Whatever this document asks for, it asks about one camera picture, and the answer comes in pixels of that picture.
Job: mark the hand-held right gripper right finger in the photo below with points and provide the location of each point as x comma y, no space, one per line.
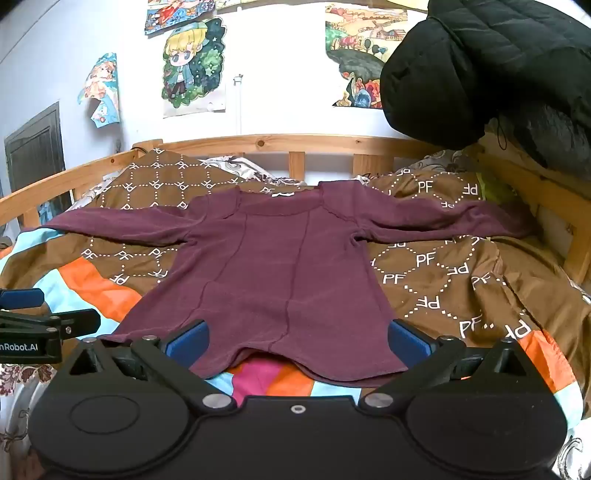
406,341

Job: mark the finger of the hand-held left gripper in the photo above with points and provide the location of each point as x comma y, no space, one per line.
21,297
69,322

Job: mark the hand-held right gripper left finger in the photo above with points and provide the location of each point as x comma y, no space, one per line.
187,344

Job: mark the maroon long-sleeve shirt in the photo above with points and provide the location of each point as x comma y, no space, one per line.
286,277

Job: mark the brown patterned blanket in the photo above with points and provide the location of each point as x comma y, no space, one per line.
438,277

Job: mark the dark door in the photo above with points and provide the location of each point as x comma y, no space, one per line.
32,152

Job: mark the floral bed sheet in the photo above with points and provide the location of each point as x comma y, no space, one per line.
231,165

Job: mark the black padded jacket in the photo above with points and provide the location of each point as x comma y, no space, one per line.
461,69

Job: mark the wooden bed frame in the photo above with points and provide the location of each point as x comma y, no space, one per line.
258,144

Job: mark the small torn wall poster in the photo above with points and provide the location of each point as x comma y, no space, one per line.
101,87

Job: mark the cartoon character wall poster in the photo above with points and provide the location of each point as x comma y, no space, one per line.
191,64

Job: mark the landscape wall poster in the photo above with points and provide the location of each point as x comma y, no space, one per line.
360,50

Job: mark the colourful cartoon wall poster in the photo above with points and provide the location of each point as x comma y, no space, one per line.
171,16

